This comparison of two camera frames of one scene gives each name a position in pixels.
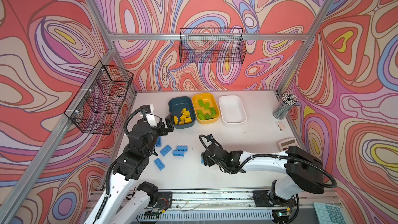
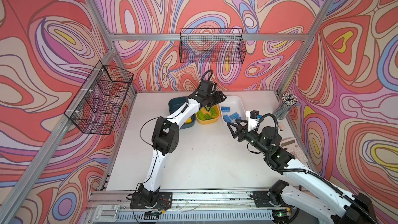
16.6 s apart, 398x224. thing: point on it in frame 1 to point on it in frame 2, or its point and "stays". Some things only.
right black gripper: (207, 161) to (244, 132)
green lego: (213, 111) stays
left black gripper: (168, 125) to (218, 97)
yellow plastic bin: (206, 108) stays
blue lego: (176, 153) to (235, 115)
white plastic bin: (232, 109) stays
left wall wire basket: (96, 107) stays
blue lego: (182, 148) to (225, 109)
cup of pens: (281, 110) stays
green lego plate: (200, 115) stays
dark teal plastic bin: (175, 104) stays
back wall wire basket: (214, 45) stays
